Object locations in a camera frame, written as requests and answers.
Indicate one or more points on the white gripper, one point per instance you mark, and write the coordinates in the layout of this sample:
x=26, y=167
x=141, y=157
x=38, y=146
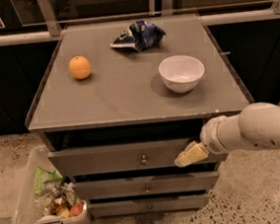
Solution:
x=210, y=136

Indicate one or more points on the grey top drawer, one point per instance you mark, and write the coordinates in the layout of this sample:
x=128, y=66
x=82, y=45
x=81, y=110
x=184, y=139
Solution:
x=117, y=158

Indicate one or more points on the grey drawer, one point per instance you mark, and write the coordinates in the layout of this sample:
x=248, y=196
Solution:
x=131, y=207
x=147, y=185
x=117, y=158

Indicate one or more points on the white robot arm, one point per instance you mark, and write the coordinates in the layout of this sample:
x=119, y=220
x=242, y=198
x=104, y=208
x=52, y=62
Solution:
x=257, y=127

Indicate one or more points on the grey drawer cabinet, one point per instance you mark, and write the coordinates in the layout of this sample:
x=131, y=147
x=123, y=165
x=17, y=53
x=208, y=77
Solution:
x=124, y=100

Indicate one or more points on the grey middle drawer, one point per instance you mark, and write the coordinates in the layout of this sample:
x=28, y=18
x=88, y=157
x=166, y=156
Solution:
x=147, y=185

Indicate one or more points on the grey bottom drawer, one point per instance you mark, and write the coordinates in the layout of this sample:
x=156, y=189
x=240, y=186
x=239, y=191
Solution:
x=131, y=207

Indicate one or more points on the white ceramic bowl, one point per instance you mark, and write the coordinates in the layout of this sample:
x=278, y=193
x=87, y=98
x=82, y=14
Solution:
x=182, y=73

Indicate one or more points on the blue crumpled chip bag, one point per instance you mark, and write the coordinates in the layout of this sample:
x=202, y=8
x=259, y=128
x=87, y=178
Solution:
x=139, y=36

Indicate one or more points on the red apple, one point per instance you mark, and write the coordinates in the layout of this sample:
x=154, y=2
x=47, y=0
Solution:
x=76, y=209

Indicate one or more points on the orange fruit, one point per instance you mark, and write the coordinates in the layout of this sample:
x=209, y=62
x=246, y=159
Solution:
x=80, y=67

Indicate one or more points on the green snack bag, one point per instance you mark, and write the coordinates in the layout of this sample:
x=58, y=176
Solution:
x=43, y=177

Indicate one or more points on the clear plastic bin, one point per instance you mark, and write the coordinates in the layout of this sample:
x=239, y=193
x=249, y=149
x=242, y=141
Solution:
x=29, y=207

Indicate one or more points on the metal railing frame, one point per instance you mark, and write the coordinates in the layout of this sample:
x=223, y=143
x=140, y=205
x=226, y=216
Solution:
x=53, y=16

